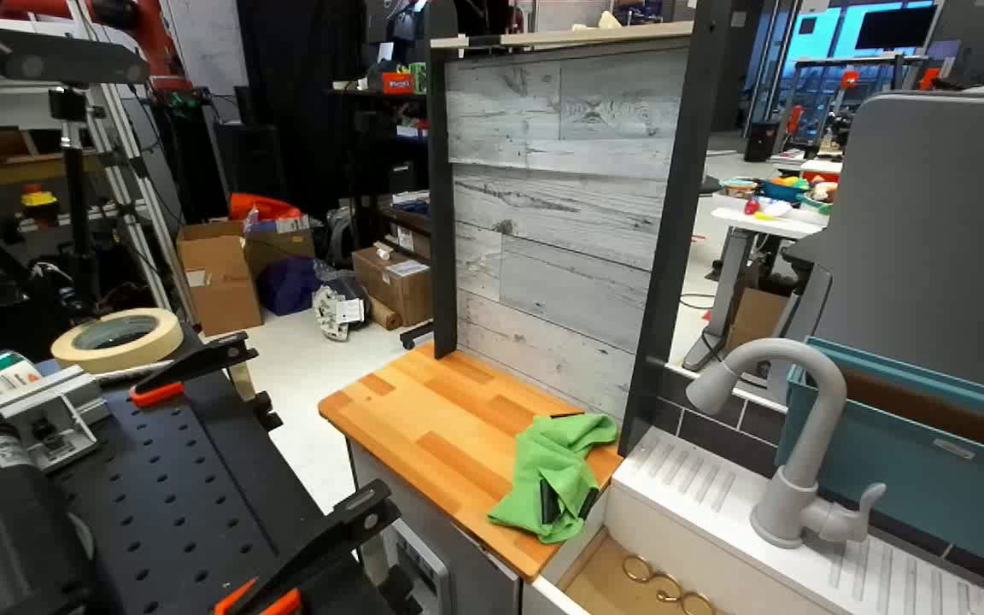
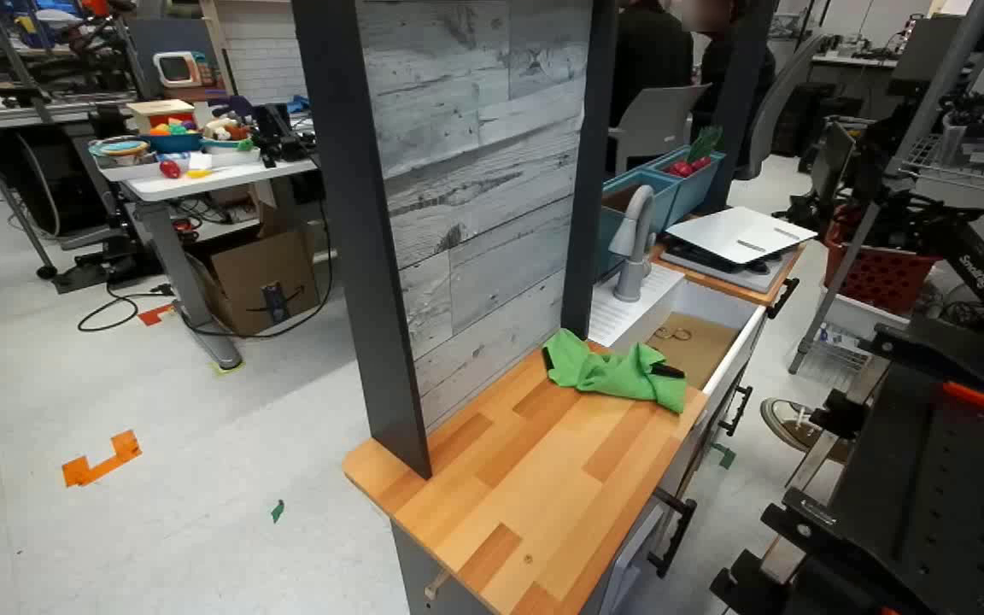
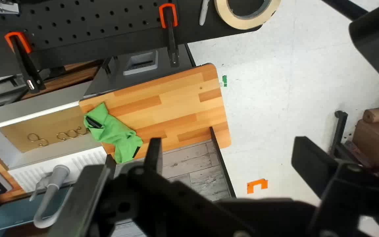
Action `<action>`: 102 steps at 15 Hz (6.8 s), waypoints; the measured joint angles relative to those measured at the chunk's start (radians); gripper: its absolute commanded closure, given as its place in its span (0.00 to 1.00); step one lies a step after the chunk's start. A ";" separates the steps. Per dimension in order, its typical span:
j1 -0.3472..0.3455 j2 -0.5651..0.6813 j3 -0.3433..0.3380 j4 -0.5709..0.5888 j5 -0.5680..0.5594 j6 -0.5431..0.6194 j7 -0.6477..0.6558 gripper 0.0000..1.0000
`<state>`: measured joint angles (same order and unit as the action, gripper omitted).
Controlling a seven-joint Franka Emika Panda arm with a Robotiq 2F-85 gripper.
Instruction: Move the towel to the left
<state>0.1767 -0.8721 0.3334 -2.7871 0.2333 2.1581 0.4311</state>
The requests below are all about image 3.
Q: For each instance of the roll of masking tape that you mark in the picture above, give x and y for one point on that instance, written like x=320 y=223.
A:
x=246 y=20

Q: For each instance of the wooden butcher block counter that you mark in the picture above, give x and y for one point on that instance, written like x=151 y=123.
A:
x=181 y=109

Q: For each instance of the brown cardboard box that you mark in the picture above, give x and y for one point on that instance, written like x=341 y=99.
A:
x=366 y=136

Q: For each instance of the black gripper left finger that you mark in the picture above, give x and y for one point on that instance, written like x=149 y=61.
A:
x=154 y=156

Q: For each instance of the orange black clamp right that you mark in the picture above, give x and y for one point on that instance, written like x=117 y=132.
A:
x=168 y=23

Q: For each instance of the orange black clamp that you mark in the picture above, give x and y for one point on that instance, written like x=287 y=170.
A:
x=168 y=23
x=21 y=49

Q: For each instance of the orange floor tape marker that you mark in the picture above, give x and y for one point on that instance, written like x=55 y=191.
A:
x=254 y=185

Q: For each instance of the orange black clamp left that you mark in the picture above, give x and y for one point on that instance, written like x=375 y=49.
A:
x=21 y=49

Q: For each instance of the green floor tape piece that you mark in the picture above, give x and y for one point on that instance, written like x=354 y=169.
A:
x=224 y=81

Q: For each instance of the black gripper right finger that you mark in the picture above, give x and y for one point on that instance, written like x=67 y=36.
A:
x=312 y=164

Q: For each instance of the black perforated board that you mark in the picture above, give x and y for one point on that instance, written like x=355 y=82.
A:
x=63 y=32

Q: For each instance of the green towel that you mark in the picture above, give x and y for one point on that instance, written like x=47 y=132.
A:
x=108 y=130

